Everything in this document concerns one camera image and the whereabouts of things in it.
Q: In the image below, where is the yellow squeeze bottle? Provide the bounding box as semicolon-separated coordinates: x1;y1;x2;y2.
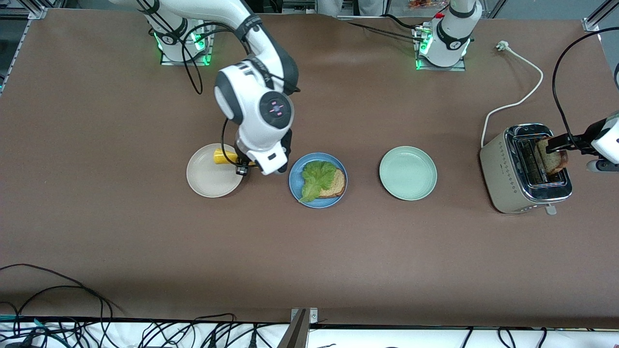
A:
213;148;258;168

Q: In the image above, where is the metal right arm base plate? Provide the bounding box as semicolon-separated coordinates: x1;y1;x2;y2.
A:
161;20;213;66

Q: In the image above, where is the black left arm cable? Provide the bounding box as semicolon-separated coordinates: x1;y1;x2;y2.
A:
551;27;619;151

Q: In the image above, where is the aluminium frame rail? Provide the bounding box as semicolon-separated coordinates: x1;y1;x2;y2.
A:
583;0;619;32
0;0;51;20

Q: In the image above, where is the green lettuce leaf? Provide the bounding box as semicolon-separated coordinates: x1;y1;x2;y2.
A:
298;161;338;203

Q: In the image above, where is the beige chrome toaster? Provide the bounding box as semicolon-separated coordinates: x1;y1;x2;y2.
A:
480;123;573;216

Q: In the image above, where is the brown bread slice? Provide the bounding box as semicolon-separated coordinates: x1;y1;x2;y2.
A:
317;168;347;199
536;138;569;175

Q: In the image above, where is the metal table bracket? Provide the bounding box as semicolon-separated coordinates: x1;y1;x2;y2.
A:
278;308;318;348

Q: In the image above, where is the mint green round plate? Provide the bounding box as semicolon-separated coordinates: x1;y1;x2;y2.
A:
379;146;438;201

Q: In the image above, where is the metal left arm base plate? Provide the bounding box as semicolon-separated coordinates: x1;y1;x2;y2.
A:
415;27;467;72

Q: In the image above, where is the white toaster power cord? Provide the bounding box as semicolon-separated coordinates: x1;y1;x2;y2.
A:
481;41;544;148

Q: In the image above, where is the white round plate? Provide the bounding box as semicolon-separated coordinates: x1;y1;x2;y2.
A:
186;143;245;198

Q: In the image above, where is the blue round plate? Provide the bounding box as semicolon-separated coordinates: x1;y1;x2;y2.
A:
289;152;348;209

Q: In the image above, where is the black base cable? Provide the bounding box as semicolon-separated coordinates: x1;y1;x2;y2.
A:
347;14;426;43

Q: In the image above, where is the black looped cable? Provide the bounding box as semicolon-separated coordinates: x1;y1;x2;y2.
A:
0;285;114;334

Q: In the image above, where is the thin black loose cable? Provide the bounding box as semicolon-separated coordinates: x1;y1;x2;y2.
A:
0;263;124;314

